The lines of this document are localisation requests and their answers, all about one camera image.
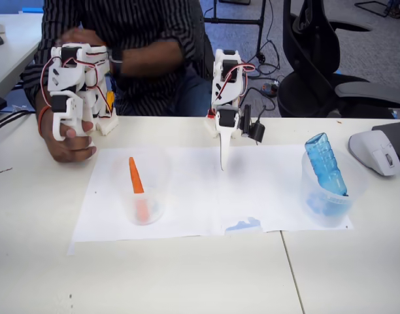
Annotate clear plastic cup blue bottom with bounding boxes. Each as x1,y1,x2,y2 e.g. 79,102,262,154
300,148,367,228

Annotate person's left hand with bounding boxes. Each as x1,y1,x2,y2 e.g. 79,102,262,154
54,27,107,47

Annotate person's right hand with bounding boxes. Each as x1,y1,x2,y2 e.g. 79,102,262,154
42,109,97,164

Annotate black desk cable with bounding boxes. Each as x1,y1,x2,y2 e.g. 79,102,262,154
0,109,37,135

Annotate black floor cable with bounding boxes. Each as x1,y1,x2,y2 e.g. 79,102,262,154
250,39,286,86

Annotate black metal stand frame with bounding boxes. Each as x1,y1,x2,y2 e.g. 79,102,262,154
203,0,268,65

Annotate orange black floor device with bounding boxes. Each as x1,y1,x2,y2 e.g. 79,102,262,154
260,82,280,98

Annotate person's left forearm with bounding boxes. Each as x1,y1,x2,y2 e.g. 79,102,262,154
121,44,185,78

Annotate empty-looking clear plastic cup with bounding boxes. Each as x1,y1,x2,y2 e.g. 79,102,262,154
112,148,173,227

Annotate white leader arm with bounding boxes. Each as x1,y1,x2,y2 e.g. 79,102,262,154
39,41,120,142

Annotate person's right forearm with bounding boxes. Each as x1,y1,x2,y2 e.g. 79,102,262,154
36,90,54,112

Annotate white computer mouse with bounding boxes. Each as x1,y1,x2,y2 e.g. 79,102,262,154
348,129,400,177

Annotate orange thread bracelet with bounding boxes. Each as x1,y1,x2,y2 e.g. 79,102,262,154
37,106,52,135

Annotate person in striped shirt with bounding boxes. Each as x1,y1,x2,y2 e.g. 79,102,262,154
22,0,217,117

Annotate black webcam with mount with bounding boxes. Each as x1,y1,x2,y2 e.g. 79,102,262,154
239,104,266,143

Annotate white paper green leaf logo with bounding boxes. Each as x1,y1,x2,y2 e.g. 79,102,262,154
66,147,227,256

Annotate orange carrot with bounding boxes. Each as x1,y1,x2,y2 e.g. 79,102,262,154
128,156,152,224

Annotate black office chair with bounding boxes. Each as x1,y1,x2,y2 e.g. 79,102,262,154
277,0,400,119

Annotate blue plastic bottle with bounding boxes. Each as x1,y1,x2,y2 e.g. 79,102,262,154
304,131,349,198

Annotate black webcam cable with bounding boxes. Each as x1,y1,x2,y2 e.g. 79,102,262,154
242,86,278,125

